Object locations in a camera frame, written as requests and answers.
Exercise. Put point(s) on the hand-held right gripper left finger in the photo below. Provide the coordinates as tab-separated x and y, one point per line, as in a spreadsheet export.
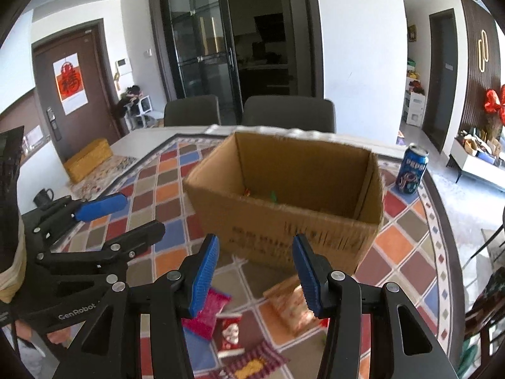
203	280

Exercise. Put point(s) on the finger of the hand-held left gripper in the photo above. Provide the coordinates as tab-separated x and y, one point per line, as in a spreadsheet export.
100	207
134	239

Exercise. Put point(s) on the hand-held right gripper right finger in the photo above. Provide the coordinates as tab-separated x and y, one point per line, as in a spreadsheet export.
309	280

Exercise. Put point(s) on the tan biscuit packet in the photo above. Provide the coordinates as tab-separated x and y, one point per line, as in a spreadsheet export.
292	308

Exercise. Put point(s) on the pink snack packet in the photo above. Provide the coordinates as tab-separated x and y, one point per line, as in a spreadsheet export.
207	314

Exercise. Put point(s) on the red and white snack packet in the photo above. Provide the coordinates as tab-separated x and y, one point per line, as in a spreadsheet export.
231	333

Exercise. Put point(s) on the brown cardboard box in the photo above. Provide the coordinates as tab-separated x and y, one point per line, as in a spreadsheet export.
276	225

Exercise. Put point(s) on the maroon snack packet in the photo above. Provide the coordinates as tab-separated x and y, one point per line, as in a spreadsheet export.
256	361

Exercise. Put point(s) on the floral table runner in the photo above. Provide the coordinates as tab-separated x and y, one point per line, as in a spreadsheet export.
112	173

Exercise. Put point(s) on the tan woven tissue box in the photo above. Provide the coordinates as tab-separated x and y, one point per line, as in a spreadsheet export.
86	162

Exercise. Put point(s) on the black mug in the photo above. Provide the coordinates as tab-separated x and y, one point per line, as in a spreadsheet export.
42	198

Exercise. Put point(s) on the door lock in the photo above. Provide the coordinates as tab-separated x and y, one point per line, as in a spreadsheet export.
54	123

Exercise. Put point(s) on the diamond patterned tablecloth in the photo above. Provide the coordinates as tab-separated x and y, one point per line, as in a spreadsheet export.
402	244

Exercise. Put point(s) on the brown entrance door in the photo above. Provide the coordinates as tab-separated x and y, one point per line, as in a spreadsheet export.
98	98

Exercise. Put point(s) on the black bag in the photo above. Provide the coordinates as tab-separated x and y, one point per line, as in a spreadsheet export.
128	100

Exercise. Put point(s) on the red and white door poster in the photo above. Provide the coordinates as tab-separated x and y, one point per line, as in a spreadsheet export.
70	85

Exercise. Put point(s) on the grey dining chair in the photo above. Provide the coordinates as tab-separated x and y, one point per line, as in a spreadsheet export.
288	113
191	111

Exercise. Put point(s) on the white intercom panel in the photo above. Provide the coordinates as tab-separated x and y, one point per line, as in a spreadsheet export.
122	67

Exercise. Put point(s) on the blue soda can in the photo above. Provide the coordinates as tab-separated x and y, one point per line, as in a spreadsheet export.
412	169

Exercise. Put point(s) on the dark floral cloth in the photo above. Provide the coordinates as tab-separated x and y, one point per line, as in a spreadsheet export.
489	292

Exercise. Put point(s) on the black framed glass sliding door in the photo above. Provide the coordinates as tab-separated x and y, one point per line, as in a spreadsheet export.
197	47

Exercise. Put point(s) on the white storage box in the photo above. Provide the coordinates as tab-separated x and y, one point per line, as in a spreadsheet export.
415	110

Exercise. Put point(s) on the white low cabinet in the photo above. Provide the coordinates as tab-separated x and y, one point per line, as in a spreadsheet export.
477	169

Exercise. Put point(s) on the dark interior door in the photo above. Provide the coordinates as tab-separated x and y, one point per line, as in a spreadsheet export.
442	87

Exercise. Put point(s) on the red bow decoration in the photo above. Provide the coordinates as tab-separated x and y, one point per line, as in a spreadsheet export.
493	104

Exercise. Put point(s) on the gold wall ornament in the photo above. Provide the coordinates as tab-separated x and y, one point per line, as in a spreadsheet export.
483	47

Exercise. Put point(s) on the dark slatted wall panel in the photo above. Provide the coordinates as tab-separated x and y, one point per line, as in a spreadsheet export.
495	19

